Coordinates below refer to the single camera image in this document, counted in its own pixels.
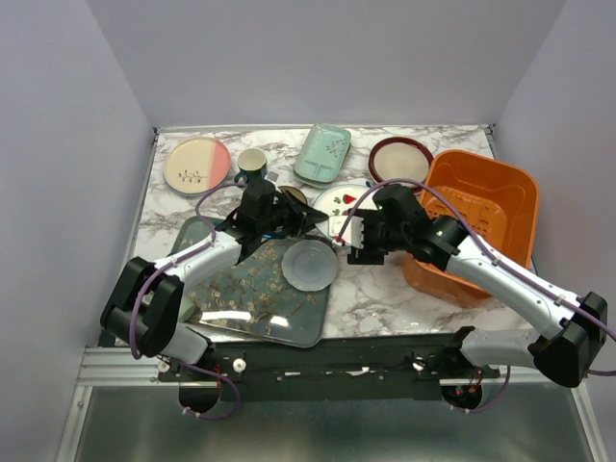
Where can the floral blossom tray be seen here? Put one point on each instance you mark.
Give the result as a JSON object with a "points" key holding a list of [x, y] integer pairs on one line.
{"points": [[254, 299]]}

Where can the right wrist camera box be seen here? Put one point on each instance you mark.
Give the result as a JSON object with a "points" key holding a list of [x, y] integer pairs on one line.
{"points": [[345, 231]]}

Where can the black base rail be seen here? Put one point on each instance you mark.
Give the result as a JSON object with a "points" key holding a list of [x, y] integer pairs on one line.
{"points": [[389, 367]]}

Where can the orange plastic bin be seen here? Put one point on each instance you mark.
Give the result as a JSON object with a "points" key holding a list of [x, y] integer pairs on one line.
{"points": [[501, 204]]}

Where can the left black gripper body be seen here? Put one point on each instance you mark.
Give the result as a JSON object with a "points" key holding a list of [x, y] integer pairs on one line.
{"points": [[280, 217]]}

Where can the pale green cup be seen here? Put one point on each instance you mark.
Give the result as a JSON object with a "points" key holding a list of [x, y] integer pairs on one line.
{"points": [[186, 309]]}

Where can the mint rectangular dish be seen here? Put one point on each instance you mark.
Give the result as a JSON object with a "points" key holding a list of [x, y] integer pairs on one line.
{"points": [[322, 134], [313, 183]]}

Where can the red rimmed cream plate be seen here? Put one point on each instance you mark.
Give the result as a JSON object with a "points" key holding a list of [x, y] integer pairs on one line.
{"points": [[399, 157]]}

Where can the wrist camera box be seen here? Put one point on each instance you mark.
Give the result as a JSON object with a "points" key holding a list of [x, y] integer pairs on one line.
{"points": [[272, 177], [345, 231]]}

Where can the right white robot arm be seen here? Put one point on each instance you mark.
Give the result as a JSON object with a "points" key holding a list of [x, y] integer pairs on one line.
{"points": [[567, 331]]}

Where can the pink and cream plate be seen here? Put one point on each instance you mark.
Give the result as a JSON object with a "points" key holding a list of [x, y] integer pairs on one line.
{"points": [[197, 165]]}

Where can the upper mint rectangular dish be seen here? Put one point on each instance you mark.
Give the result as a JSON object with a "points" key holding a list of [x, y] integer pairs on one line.
{"points": [[322, 134]]}

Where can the lower mint rectangular dish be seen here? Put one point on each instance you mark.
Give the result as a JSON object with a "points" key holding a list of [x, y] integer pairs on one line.
{"points": [[313, 183]]}

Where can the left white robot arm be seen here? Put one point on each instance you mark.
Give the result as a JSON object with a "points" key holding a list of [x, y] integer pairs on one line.
{"points": [[143, 308]]}

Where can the light blue scalloped plate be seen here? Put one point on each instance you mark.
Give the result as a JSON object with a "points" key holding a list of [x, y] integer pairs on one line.
{"points": [[310, 265]]}

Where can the white strawberry pattern plate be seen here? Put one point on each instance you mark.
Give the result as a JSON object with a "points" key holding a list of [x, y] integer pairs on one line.
{"points": [[339, 200]]}

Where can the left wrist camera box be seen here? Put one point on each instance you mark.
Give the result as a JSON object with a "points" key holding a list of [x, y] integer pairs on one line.
{"points": [[272, 177]]}

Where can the dark green mug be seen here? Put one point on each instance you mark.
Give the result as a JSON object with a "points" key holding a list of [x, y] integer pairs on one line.
{"points": [[252, 165]]}

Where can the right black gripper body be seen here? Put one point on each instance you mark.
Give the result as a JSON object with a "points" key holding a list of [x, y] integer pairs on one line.
{"points": [[378, 240]]}

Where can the brown cream bowl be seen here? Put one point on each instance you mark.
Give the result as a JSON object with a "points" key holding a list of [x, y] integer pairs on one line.
{"points": [[295, 192]]}

